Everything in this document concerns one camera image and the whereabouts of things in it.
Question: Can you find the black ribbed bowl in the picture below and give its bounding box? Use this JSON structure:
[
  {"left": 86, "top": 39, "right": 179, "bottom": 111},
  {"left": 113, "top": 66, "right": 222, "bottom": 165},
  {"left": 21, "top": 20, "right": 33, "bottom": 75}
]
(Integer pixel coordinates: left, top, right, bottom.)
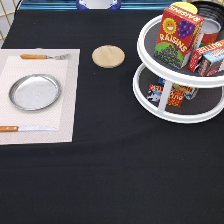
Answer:
[{"left": 192, "top": 0, "right": 224, "bottom": 27}]

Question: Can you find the white two-tier lazy Susan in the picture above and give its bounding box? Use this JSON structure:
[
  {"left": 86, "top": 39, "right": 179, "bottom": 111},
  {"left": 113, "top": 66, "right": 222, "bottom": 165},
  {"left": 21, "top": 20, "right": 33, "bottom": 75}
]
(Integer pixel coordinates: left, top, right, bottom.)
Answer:
[{"left": 133, "top": 15, "right": 224, "bottom": 123}]

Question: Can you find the round silver metal plate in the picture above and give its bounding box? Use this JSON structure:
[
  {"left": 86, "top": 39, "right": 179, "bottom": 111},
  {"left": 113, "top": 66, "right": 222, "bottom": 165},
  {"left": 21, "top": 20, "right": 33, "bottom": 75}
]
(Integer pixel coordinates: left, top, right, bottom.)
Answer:
[{"left": 9, "top": 74, "right": 61, "bottom": 111}]

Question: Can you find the beige woven placemat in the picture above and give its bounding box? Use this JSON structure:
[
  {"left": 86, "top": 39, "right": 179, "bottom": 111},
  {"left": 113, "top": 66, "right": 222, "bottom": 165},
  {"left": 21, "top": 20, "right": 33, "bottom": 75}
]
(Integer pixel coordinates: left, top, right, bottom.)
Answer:
[{"left": 0, "top": 49, "right": 80, "bottom": 145}]

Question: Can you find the round wooden coaster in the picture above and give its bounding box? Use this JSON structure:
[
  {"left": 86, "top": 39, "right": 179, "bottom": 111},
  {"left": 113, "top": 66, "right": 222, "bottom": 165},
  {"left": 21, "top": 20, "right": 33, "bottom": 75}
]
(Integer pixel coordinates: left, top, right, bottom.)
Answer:
[{"left": 92, "top": 45, "right": 125, "bottom": 68}]

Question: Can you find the red butter box lower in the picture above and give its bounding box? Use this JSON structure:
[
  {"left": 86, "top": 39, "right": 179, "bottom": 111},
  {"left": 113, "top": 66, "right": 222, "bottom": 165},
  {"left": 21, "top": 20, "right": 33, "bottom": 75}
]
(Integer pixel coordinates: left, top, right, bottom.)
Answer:
[{"left": 146, "top": 85, "right": 184, "bottom": 107}]

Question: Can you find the red butter box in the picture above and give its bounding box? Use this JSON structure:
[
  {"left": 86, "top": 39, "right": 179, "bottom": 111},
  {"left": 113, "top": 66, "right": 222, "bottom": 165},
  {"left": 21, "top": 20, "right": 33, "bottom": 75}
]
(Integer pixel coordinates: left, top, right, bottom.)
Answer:
[
  {"left": 146, "top": 85, "right": 184, "bottom": 107},
  {"left": 188, "top": 39, "right": 224, "bottom": 77}
]

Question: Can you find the blue yellow small box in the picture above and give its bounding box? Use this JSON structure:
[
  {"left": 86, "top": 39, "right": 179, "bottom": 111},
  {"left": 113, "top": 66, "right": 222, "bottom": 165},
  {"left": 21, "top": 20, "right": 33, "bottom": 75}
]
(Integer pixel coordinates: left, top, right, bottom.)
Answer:
[{"left": 170, "top": 83, "right": 198, "bottom": 101}]

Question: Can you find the red raisins box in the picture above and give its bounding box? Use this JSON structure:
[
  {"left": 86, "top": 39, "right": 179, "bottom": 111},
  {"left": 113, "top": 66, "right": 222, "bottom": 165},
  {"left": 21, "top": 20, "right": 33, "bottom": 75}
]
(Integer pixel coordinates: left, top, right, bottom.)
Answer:
[{"left": 154, "top": 5, "right": 204, "bottom": 69}]

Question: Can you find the red butter box upper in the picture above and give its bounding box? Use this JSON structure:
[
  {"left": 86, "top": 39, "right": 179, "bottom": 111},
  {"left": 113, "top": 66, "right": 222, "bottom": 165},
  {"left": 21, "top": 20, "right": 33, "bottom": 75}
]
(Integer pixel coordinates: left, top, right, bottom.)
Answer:
[{"left": 188, "top": 39, "right": 224, "bottom": 77}]

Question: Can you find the green yellow-lidded canister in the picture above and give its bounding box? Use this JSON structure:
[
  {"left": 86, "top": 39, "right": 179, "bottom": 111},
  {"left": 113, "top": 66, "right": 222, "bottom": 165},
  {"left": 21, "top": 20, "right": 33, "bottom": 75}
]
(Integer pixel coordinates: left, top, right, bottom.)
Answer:
[{"left": 173, "top": 2, "right": 198, "bottom": 14}]

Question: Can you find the red labelled tin can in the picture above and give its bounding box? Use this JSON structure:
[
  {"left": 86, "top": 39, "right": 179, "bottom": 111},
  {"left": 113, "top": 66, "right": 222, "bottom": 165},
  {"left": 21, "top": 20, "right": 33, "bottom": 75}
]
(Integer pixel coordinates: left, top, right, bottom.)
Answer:
[{"left": 200, "top": 18, "right": 221, "bottom": 46}]

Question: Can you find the wooden-handled fork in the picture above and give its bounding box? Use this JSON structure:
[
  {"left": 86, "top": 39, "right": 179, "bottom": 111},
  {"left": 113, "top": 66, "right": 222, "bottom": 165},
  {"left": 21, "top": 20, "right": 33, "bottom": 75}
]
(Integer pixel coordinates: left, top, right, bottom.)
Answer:
[{"left": 20, "top": 54, "right": 70, "bottom": 60}]

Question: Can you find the wooden-handled knife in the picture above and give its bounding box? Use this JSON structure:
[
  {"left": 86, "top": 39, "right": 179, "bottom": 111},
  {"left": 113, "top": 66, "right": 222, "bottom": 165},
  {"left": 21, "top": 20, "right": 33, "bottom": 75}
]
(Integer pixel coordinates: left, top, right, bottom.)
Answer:
[{"left": 0, "top": 126, "right": 57, "bottom": 132}]

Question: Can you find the gold wire rack left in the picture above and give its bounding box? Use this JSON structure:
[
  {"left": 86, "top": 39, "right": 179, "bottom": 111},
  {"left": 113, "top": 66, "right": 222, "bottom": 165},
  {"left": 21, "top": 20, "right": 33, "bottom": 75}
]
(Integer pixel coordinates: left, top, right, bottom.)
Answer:
[{"left": 0, "top": 0, "right": 19, "bottom": 41}]

